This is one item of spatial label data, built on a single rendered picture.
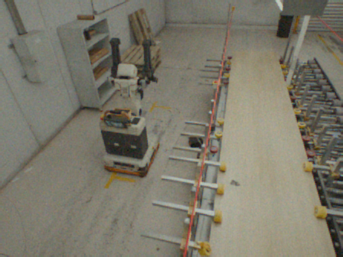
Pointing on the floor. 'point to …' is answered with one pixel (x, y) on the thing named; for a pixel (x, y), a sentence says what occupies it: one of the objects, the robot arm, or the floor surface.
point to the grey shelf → (77, 56)
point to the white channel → (298, 48)
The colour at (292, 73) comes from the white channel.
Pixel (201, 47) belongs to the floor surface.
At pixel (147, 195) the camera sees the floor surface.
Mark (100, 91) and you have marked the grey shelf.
